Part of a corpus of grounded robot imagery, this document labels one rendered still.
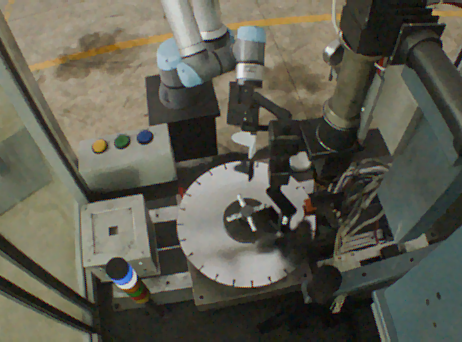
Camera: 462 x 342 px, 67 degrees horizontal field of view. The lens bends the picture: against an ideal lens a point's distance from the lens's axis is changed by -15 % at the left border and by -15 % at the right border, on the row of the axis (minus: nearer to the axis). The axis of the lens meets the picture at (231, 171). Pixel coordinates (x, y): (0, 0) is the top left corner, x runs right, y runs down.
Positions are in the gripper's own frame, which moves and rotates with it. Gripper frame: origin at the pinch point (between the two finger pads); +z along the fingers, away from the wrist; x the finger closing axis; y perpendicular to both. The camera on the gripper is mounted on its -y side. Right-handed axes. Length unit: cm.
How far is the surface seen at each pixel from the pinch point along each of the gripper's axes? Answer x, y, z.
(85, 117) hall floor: -126, 104, -17
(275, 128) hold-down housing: 33.2, -3.7, -6.4
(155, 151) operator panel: -5.9, 27.2, -0.4
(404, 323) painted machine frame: 62, -21, 18
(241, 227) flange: 12.9, 1.6, 15.6
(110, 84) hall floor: -142, 95, -40
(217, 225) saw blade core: 11.6, 7.3, 15.7
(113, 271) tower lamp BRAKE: 40, 23, 20
